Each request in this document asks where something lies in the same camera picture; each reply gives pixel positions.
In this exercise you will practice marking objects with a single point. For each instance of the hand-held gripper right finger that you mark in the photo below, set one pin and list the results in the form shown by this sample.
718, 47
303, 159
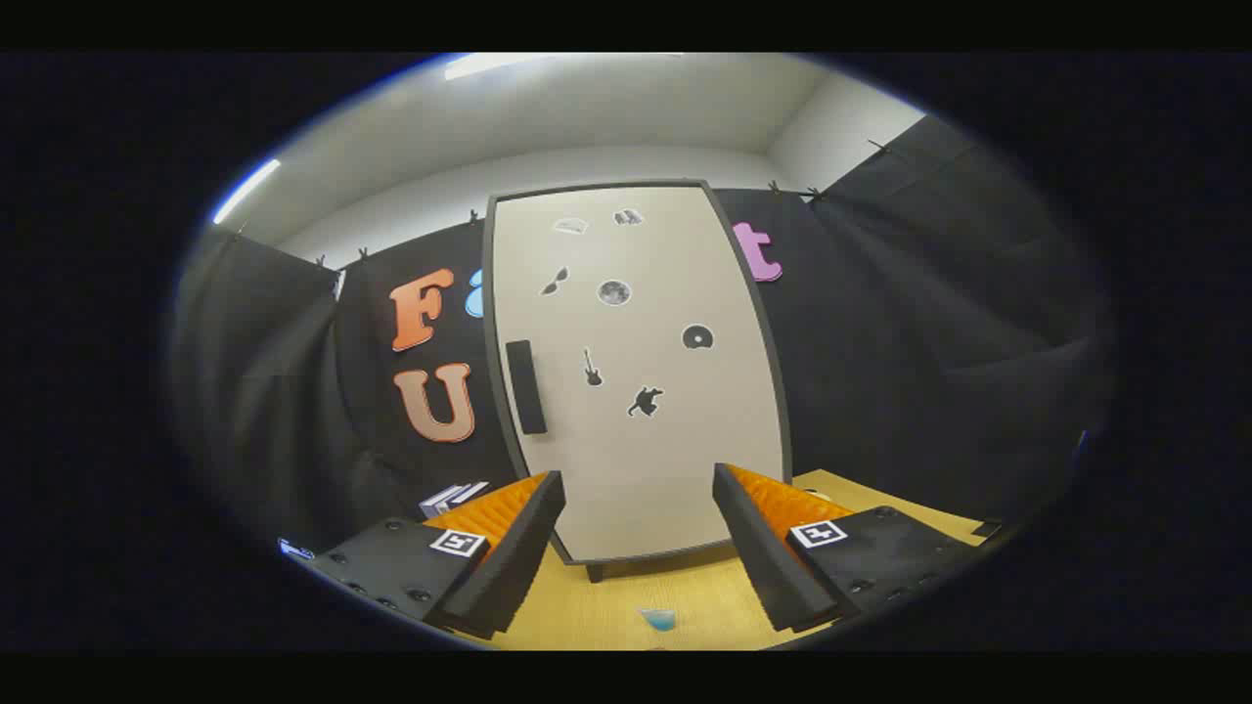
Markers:
758, 548

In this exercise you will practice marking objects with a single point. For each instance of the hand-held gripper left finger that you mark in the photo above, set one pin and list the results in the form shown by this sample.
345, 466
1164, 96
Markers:
518, 557

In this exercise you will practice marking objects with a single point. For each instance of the grey cabinet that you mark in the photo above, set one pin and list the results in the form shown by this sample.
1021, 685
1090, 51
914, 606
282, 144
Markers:
595, 571

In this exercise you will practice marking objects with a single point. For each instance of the white and blue tube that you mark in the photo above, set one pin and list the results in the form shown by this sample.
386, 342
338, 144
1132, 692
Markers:
658, 619

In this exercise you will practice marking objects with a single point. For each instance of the dark phone with lit screen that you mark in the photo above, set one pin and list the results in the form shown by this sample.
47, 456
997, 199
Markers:
293, 549

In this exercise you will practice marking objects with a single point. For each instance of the stack of books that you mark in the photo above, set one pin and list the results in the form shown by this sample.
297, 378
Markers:
445, 501

